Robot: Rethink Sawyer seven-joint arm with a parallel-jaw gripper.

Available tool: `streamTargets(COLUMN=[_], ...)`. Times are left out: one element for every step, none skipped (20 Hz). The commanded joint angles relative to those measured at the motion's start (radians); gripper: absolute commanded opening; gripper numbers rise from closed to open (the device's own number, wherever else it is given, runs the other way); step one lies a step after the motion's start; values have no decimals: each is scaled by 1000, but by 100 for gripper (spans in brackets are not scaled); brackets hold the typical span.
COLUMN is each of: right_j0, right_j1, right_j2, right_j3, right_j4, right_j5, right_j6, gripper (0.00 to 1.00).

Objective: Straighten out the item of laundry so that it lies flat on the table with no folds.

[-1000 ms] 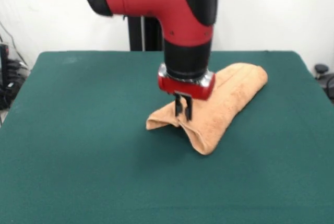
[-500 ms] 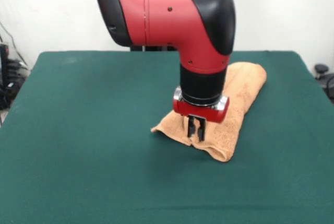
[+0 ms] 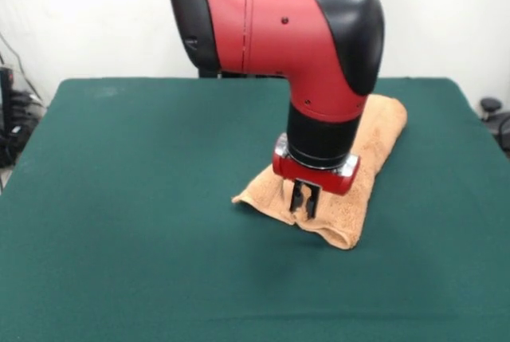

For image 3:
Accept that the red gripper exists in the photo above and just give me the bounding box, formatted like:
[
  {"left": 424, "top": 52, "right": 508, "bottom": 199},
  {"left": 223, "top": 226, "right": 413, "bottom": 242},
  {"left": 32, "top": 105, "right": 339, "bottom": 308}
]
[{"left": 272, "top": 133, "right": 362, "bottom": 220}]

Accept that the grey cable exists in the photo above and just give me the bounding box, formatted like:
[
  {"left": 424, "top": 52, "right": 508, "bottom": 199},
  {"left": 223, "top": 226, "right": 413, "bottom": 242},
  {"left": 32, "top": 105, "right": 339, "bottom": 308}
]
[{"left": 0, "top": 33, "right": 43, "bottom": 100}]

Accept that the orange terry towel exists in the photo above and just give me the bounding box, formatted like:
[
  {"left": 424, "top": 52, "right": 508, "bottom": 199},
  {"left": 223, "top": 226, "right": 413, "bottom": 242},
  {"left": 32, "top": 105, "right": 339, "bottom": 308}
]
[{"left": 231, "top": 93, "right": 408, "bottom": 250}]

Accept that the dark green table cloth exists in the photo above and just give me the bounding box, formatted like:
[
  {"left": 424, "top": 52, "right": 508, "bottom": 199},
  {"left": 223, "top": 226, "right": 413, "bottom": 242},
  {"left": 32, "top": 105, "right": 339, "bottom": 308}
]
[{"left": 0, "top": 77, "right": 510, "bottom": 342}]

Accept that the black equipment stack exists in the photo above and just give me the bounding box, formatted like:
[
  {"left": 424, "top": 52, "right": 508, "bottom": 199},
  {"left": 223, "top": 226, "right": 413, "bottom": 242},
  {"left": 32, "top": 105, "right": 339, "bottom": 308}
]
[{"left": 0, "top": 65, "right": 45, "bottom": 168}]

